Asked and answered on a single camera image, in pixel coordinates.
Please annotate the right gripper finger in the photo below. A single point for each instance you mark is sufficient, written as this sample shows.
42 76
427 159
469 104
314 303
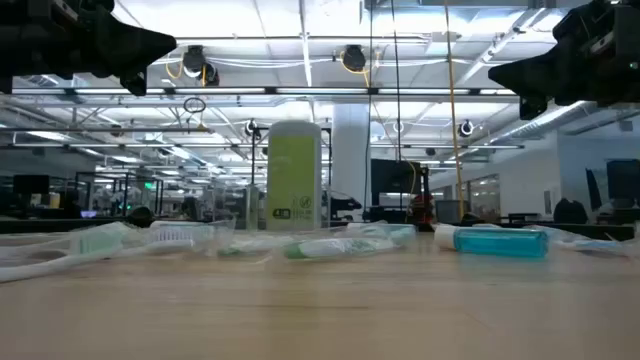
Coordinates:
535 75
532 107

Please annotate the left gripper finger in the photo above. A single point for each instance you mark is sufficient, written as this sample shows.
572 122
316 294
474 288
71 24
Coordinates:
136 84
135 50

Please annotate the blue mouthwash bottle white cap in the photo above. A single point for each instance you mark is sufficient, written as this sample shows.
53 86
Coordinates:
500 242

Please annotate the blue toothbrush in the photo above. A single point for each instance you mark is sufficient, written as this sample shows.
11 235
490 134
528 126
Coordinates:
595 245

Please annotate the green toothbrush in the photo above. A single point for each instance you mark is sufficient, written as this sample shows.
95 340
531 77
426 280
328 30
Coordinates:
340 247
95 241
250 245

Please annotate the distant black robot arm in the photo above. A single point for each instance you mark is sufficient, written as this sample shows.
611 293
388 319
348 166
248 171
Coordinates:
345 205

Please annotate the black chair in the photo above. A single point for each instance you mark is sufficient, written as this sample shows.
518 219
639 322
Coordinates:
570 212

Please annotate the black monitor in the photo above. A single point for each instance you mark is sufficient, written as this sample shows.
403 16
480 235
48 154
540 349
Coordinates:
395 175
625 180
31 185

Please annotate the black round object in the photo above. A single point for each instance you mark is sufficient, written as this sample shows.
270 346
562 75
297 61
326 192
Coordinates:
141 216

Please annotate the yellow container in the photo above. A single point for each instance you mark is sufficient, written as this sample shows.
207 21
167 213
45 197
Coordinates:
54 200

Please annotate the red and black machine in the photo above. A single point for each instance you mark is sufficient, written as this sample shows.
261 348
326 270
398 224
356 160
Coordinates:
422 207

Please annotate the green wipes canister white lid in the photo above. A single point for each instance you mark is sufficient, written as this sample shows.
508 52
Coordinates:
294 170

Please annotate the white column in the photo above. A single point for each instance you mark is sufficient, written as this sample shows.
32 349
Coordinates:
350 160

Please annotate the black metal frame cell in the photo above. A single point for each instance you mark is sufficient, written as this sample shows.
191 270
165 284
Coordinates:
125 175

